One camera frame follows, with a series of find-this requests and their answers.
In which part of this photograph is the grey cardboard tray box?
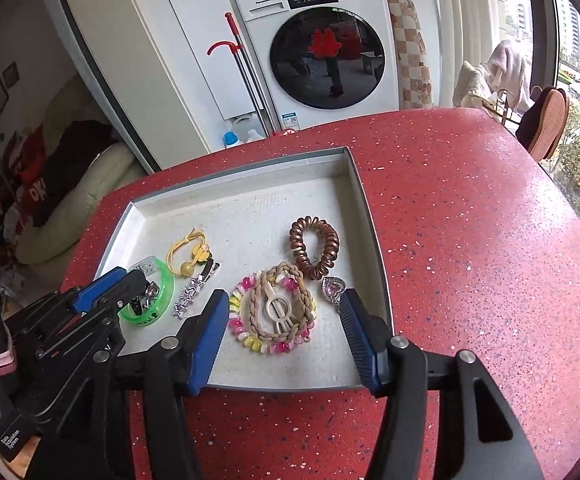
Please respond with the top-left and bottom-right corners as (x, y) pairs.
(92, 146), (395, 392)

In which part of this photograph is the pink towel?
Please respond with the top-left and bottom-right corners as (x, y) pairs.
(487, 40), (533, 111)

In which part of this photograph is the cream sofa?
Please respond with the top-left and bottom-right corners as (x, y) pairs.
(17, 142), (145, 281)

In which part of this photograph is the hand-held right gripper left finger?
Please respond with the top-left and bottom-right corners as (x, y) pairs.
(25, 289), (231, 480)

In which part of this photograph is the checkered hanging cloth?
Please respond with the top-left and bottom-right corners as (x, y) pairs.
(386, 0), (438, 110)

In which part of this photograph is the beige hair clip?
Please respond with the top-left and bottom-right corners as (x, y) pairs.
(262, 285), (295, 333)

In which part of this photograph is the pile of dark red clothes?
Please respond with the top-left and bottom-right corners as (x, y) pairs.
(0, 120), (121, 261)

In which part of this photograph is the beige braided hair tie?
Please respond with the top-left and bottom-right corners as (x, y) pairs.
(244, 261), (317, 343)

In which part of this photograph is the white tall cabinet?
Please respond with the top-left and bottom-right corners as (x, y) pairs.
(50, 0), (235, 171)

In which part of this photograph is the gold metal rack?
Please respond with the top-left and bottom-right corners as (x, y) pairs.
(490, 89), (525, 128)

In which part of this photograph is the yellow beaded hair tie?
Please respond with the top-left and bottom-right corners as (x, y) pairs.
(166, 227), (213, 278)

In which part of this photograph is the brown spiral hair tie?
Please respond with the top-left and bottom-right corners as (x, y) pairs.
(290, 216), (341, 281)

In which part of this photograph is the silver star hair clip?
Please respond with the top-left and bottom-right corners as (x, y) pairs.
(172, 259), (221, 318)

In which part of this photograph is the brown slipper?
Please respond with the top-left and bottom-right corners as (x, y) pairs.
(516, 87), (570, 161)

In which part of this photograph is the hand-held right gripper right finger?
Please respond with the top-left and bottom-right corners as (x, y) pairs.
(340, 287), (545, 480)

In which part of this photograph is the white knitted cloth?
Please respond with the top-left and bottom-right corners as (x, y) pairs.
(452, 61), (493, 108)

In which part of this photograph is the black hair claw clip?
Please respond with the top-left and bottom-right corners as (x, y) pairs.
(129, 282), (161, 312)

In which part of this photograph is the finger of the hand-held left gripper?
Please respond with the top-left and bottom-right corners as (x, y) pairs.
(6, 266), (127, 342)
(25, 269), (157, 363)

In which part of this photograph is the white washing machine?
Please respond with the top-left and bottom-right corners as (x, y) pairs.
(232, 0), (401, 131)

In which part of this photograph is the white detergent bottle blue cap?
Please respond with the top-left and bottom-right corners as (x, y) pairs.
(222, 114), (265, 148)

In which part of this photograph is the pink yellow spiral hair tie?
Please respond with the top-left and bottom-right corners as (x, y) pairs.
(228, 267), (317, 356)

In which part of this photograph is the silver pink heart hair clip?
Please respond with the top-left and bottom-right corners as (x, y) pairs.
(321, 275), (348, 311)

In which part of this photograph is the green translucent bracelet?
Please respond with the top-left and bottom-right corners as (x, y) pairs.
(117, 255), (177, 328)

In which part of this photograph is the mop with red hook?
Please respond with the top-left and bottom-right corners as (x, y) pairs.
(207, 12), (275, 136)

